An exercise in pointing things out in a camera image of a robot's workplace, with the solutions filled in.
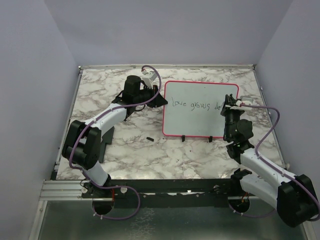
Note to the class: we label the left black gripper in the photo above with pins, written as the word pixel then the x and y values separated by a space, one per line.
pixel 158 101

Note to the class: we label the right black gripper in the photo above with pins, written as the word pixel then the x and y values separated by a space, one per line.
pixel 230 100

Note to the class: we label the red framed whiteboard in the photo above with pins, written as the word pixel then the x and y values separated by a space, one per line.
pixel 194 108

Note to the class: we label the black marker cap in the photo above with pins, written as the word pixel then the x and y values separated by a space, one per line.
pixel 150 139

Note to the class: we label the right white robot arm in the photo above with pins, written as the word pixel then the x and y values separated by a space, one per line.
pixel 292 196

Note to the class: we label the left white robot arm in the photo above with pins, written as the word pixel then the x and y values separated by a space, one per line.
pixel 85 141

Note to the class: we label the black foam pad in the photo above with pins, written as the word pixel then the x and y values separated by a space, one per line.
pixel 106 139

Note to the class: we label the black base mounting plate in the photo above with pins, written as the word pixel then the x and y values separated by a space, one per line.
pixel 166 193

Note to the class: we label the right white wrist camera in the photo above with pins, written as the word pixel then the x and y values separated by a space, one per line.
pixel 242 104

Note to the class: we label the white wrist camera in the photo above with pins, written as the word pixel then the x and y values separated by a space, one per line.
pixel 148 78
pixel 242 104

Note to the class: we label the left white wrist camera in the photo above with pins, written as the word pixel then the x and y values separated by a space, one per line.
pixel 148 78

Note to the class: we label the aluminium table frame rail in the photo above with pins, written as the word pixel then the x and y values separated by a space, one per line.
pixel 62 190

